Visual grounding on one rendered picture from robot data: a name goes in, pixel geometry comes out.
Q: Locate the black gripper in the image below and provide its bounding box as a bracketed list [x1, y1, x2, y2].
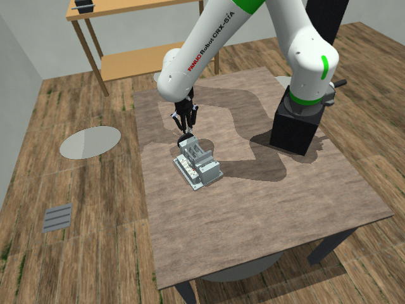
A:
[171, 99, 199, 134]

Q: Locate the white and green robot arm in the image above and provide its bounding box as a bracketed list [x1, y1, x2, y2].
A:
[157, 0, 347, 118]

